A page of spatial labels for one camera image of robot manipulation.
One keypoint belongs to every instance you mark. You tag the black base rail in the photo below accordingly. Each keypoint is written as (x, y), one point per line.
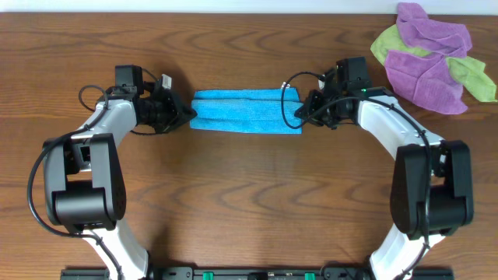
(187, 273)

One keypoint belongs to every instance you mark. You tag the blue microfiber cloth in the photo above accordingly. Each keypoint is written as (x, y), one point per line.
(251, 111)

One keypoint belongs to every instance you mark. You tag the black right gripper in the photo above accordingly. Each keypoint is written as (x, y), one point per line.
(316, 109)

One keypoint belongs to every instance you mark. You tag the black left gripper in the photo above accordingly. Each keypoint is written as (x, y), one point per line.
(171, 113)

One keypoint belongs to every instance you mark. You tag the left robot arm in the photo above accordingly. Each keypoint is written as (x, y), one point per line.
(84, 187)

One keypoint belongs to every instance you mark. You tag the purple microfiber cloth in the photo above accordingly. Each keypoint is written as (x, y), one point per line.
(426, 80)

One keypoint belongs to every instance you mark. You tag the green microfiber cloth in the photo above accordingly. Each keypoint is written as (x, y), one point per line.
(468, 71)

